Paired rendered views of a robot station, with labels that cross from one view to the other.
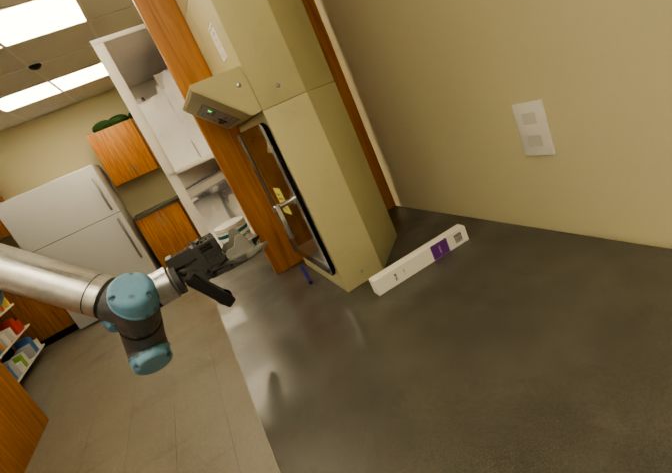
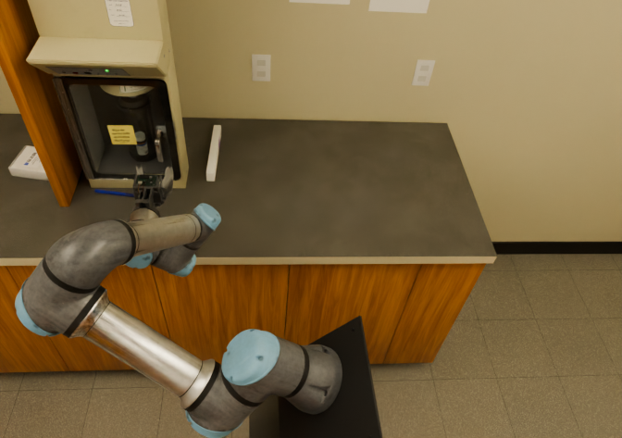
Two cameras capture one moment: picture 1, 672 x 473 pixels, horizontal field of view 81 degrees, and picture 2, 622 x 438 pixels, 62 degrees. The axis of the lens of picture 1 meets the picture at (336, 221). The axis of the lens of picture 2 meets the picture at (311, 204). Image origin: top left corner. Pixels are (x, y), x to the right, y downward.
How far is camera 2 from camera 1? 1.49 m
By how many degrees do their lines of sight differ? 71
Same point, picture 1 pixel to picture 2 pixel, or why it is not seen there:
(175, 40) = not seen: outside the picture
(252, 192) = (48, 132)
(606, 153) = (294, 81)
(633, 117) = (310, 68)
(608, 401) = (348, 175)
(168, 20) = not seen: outside the picture
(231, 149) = (33, 92)
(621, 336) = (333, 156)
